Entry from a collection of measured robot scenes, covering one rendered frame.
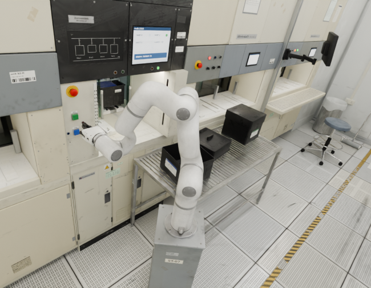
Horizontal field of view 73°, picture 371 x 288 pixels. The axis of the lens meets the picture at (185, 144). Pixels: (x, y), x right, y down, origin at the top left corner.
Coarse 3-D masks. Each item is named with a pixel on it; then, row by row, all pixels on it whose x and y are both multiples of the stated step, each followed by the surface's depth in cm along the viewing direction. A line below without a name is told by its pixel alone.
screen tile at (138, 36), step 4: (136, 36) 145; (140, 36) 147; (144, 36) 149; (136, 40) 147; (140, 40) 149; (144, 40) 150; (148, 40) 152; (148, 44) 154; (136, 48) 149; (140, 48) 151; (144, 48) 153; (148, 48) 155
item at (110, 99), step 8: (104, 80) 214; (112, 80) 218; (104, 88) 206; (112, 88) 211; (120, 88) 217; (104, 96) 210; (112, 96) 215; (120, 96) 221; (104, 104) 213; (112, 104) 219; (120, 104) 225
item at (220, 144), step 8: (200, 136) 215; (208, 136) 211; (216, 136) 219; (200, 144) 204; (208, 144) 206; (216, 144) 208; (224, 144) 210; (208, 152) 201; (216, 152) 201; (224, 152) 216
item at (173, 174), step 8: (176, 144) 187; (168, 152) 186; (176, 152) 191; (200, 152) 189; (168, 160) 175; (176, 160) 196; (208, 160) 183; (168, 168) 177; (176, 168) 169; (208, 168) 178; (176, 176) 171; (208, 176) 184; (176, 184) 173
